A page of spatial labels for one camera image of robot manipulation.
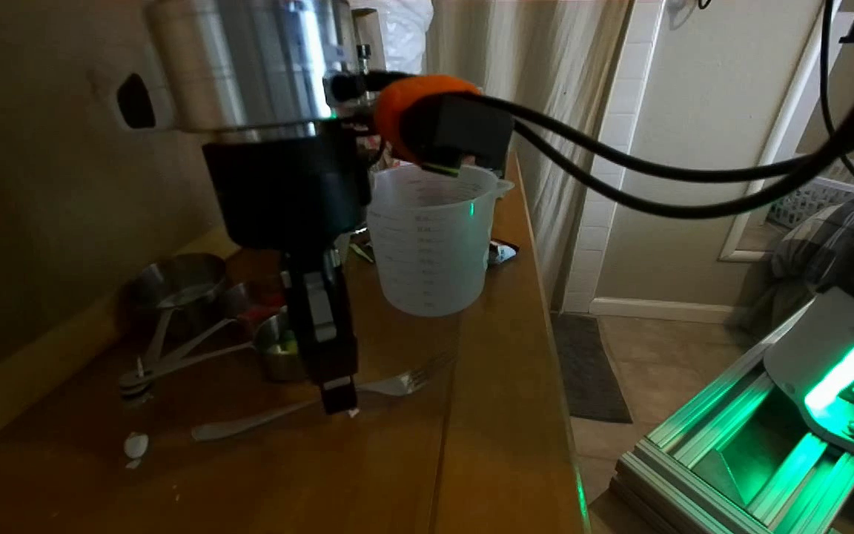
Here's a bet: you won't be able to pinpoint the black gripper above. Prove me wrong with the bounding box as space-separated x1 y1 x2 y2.
201 125 371 417

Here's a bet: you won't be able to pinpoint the clear plastic measuring jug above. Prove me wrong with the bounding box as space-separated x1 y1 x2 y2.
367 168 512 319

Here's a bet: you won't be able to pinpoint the small dark object behind jug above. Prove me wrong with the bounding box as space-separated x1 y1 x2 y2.
490 242 518 270

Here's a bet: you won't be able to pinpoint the small steel measuring cup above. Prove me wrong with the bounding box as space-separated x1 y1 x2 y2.
118 311 297 399

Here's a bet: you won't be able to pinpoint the large steel measuring cup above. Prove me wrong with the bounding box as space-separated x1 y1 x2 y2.
115 254 226 396

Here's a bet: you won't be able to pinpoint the wooden dresser with drawers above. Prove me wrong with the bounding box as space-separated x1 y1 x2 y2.
0 157 589 534

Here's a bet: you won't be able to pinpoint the small white crumb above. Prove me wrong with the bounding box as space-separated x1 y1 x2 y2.
122 433 150 470

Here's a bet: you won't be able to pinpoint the dark floor mat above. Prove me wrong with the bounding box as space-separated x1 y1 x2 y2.
551 314 631 426

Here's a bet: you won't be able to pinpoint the plaid cloth pile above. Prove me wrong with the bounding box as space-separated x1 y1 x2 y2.
745 196 854 340

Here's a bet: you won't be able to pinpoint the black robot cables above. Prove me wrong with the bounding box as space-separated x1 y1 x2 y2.
327 0 854 224

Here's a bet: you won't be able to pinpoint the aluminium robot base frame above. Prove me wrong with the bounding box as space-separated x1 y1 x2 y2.
613 295 854 534

